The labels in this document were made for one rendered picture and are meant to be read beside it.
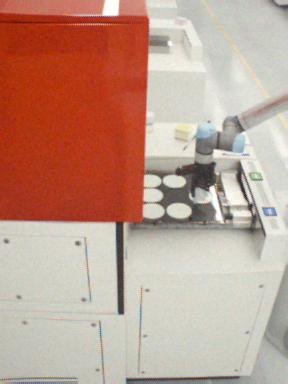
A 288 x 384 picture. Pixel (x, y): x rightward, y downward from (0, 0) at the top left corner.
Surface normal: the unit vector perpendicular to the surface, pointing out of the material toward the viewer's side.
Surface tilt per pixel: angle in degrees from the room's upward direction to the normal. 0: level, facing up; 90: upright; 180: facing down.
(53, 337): 90
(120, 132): 90
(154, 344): 90
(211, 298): 90
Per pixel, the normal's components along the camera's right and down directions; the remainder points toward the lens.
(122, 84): 0.04, 0.58
